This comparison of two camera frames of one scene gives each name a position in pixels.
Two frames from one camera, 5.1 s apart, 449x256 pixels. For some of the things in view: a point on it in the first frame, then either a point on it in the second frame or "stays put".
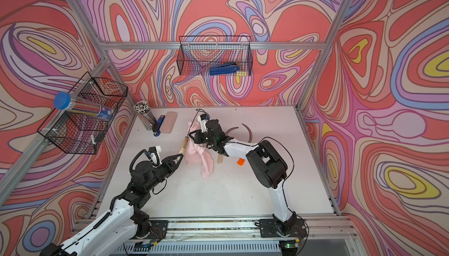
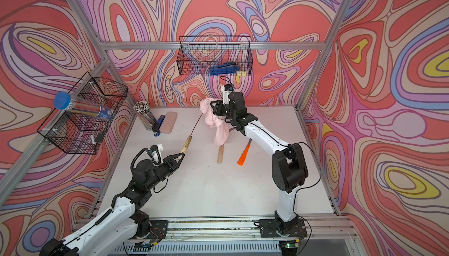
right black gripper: x=197 y=138 → x=217 y=110
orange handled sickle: x=241 y=161 stays put
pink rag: x=197 y=154 → x=219 y=125
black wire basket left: x=82 y=126 stays put
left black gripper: x=168 y=165 stays put
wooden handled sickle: x=220 y=157 stays put
